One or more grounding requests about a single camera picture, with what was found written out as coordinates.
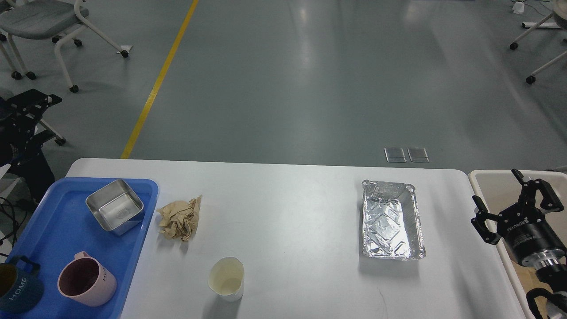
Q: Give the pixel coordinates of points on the white power adapter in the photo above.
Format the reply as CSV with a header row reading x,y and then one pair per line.
x,y
518,7

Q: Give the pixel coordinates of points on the cream paper cup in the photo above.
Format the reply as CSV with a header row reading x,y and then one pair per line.
x,y
226,279

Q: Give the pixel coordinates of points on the beige waste bin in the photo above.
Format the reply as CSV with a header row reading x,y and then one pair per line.
x,y
500,189

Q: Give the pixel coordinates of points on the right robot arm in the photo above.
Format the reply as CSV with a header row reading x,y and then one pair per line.
x,y
549,271

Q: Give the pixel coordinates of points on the right floor socket plate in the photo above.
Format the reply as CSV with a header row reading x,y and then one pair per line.
x,y
417,154

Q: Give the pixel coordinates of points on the blue plastic tray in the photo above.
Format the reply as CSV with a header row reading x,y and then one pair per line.
x,y
62,226

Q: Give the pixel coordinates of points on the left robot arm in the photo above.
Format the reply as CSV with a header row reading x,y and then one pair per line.
x,y
23,129

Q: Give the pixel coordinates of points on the crumpled brown paper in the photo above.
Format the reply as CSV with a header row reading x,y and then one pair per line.
x,y
179,219

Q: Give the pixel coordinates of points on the stainless steel rectangular container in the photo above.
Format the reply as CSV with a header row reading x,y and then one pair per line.
x,y
116,207

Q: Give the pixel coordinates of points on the left floor socket plate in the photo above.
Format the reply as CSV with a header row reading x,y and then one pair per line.
x,y
395,154

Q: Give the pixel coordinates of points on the floor socket plate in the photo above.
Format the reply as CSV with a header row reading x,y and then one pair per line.
x,y
395,154
417,154

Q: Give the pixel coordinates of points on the aluminium foil tray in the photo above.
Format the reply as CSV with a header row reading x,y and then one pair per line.
x,y
391,225

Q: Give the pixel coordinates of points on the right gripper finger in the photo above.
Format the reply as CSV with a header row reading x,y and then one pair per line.
x,y
479,222
550,202

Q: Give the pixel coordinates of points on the pink mug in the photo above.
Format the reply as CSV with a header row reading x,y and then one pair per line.
x,y
87,281

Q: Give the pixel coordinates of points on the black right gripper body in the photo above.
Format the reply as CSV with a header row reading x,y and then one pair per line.
x,y
528,235

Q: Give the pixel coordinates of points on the walking person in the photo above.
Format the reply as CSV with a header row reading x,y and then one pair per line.
x,y
37,174

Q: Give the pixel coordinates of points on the grey office chair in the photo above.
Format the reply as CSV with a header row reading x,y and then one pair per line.
x,y
50,19

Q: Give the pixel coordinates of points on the dark blue mug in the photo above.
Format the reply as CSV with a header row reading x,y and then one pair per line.
x,y
20,287

